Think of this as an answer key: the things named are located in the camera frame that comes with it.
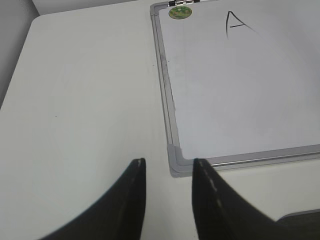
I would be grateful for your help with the round green magnet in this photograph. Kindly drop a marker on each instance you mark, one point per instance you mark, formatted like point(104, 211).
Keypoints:
point(180, 12)

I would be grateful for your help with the black silver board clip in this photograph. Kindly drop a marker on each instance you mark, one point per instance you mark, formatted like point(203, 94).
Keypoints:
point(173, 3)

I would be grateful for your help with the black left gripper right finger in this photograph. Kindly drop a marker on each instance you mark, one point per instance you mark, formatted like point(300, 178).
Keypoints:
point(220, 213)

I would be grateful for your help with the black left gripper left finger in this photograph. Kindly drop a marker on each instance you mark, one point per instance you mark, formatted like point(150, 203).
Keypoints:
point(117, 215)

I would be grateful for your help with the white board with grey frame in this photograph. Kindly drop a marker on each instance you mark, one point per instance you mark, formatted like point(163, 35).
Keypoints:
point(239, 82)

